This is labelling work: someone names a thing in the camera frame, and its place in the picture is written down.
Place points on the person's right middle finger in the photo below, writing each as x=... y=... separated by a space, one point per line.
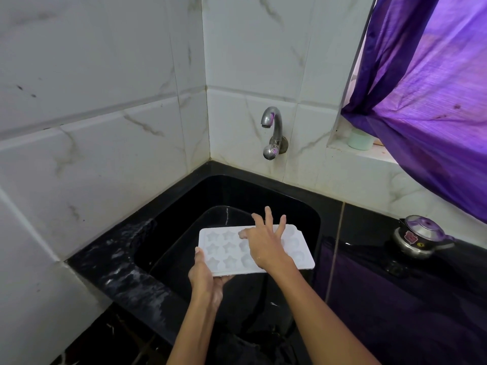
x=268 y=217

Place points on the purple curtain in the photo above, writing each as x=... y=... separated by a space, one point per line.
x=426 y=94

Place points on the chrome wall tap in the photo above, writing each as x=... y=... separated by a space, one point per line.
x=273 y=133

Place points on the person's left hand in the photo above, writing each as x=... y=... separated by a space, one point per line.
x=204 y=280

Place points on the person's left thumb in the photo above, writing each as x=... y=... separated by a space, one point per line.
x=200 y=258

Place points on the pale green container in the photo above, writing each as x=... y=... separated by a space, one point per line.
x=360 y=139

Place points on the black stone sink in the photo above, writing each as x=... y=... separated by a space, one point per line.
x=228 y=239

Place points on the steel pressure cooker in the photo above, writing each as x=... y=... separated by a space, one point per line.
x=420 y=235

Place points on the white star mould ice tray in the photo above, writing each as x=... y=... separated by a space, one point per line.
x=228 y=250

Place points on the person's left forearm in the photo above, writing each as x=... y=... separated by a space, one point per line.
x=194 y=330

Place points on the person's right forearm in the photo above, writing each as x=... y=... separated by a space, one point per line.
x=320 y=319

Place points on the person's right thumb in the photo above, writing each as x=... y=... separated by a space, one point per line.
x=246 y=234

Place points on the person's right hand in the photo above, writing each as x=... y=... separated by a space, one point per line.
x=264 y=247

